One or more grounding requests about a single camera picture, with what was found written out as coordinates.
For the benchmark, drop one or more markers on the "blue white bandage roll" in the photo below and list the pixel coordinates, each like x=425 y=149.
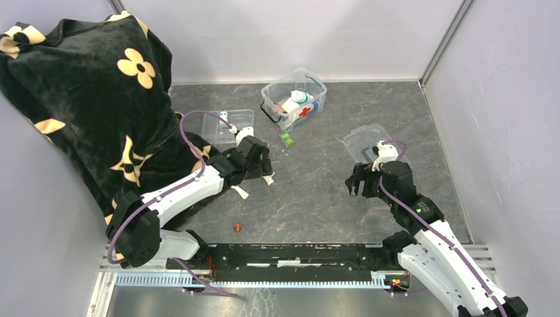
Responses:
x=310 y=108

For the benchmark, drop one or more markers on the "black blanket with cream flowers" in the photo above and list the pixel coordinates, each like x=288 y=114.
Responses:
x=99 y=92

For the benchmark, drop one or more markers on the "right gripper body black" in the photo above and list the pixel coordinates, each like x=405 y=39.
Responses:
x=364 y=172

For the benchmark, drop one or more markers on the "clear box lid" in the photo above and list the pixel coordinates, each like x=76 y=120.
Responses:
x=360 y=141

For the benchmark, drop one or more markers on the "brown bottle orange cap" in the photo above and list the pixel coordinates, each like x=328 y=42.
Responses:
x=280 y=108

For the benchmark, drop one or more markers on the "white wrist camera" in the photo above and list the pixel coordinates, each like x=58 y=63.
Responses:
x=385 y=152
x=239 y=134

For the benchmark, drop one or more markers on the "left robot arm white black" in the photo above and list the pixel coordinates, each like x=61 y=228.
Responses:
x=137 y=231

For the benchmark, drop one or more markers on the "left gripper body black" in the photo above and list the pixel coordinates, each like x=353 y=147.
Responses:
x=261 y=168

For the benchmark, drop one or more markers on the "clear first aid box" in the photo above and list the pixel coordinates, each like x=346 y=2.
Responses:
x=278 y=91

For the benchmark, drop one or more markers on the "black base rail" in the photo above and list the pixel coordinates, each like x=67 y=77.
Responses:
x=293 y=262

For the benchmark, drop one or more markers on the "white gauze pad packet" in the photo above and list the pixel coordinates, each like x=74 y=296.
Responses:
x=288 y=106

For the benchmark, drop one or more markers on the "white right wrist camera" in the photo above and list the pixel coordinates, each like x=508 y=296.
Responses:
x=385 y=152

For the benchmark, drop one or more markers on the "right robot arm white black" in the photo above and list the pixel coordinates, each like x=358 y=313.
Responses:
x=427 y=246

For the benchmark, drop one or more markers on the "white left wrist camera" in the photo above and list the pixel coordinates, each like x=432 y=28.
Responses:
x=239 y=134

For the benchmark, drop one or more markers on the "clear compartment tray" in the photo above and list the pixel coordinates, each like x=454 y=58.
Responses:
x=217 y=133

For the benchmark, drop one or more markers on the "green small medicine box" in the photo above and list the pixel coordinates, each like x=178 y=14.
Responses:
x=287 y=140

